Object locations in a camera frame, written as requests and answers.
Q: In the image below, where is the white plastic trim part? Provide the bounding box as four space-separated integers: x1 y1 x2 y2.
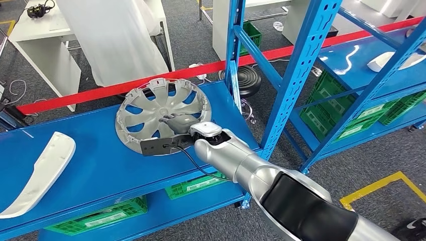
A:
366 51 426 73
0 131 76 219

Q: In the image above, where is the black round stool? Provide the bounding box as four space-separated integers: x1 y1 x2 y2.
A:
218 65 262 124

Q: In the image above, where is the black cabled device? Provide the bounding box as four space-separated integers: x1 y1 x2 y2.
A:
26 0 56 19

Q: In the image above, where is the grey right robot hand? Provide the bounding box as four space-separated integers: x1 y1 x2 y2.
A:
159 113 200 136

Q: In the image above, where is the white cabinet table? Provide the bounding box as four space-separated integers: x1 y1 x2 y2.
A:
211 0 290 61

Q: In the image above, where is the green plastic crate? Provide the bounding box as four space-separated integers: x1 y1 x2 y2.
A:
307 70 400 127
45 196 148 237
165 171 230 201
379 90 426 127
298 99 383 142
239 20 263 57

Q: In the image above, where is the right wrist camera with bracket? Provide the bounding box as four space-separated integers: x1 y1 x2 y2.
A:
140 133 200 157

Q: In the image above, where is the white power adapter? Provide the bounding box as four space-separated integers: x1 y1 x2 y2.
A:
188 62 208 80

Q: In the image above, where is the black camera cable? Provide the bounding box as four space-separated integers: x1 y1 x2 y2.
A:
162 143 233 183

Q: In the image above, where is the white cloth cover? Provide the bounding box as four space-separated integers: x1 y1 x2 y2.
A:
56 0 170 88

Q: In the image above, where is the red barrier belt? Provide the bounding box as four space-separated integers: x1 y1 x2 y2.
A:
17 16 426 115

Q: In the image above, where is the person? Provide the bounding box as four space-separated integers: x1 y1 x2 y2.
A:
392 217 426 241

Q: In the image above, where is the blue metal shelf rack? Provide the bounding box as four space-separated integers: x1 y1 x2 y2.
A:
289 7 426 175
0 0 344 241

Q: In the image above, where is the grey plastic wheel hubcap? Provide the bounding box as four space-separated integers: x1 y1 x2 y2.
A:
115 77 212 156

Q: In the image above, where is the yellow floor tape square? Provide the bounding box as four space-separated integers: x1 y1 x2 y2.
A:
339 171 426 212

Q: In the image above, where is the black stanchion post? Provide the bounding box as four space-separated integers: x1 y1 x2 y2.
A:
0 103 29 131

